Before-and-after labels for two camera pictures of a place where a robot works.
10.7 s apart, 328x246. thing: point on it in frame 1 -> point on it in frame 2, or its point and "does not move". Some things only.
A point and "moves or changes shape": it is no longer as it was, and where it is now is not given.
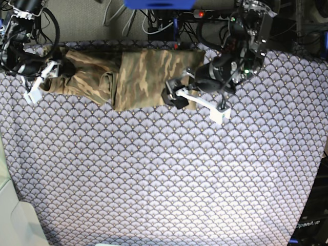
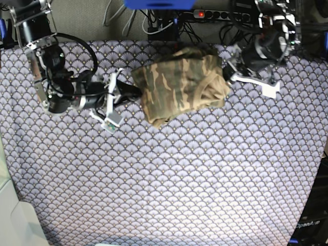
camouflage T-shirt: [127, 79] moves or changes shape
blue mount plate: [160, 4] does not move
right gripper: [221, 73] -> [253, 56]
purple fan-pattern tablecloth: [88, 175] does not move
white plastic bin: [20, 224] does not move
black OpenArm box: [312, 228] does not move
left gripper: [30, 66] -> [94, 93]
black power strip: [205, 14] does not move
